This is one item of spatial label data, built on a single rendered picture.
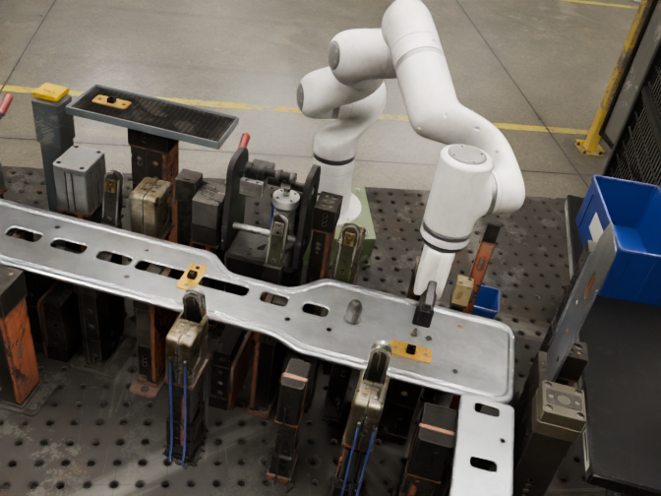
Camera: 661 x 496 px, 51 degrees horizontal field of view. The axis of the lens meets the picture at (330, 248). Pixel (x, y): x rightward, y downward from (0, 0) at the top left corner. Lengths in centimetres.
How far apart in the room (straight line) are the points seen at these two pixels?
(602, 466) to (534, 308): 85
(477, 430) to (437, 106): 56
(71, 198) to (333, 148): 68
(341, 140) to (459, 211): 81
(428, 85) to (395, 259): 96
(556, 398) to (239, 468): 65
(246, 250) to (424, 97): 60
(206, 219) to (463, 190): 67
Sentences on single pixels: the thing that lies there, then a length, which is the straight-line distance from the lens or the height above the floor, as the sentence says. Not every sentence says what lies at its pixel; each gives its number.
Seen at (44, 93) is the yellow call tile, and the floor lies 116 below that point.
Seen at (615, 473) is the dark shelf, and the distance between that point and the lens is 130.
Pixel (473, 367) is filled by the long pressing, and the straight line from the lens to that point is 139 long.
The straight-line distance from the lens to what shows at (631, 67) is 442.
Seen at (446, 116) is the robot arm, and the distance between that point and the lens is 119.
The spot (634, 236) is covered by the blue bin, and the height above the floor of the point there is 103.
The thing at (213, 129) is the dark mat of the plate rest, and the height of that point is 116.
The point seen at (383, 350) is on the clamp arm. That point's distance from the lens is 120.
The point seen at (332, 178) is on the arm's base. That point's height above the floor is 94.
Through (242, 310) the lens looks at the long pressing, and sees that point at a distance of 140.
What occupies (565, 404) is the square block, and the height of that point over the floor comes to 106.
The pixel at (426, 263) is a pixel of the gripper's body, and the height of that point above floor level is 125.
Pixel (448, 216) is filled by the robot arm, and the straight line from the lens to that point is 113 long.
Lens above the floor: 195
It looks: 37 degrees down
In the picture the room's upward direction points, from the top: 10 degrees clockwise
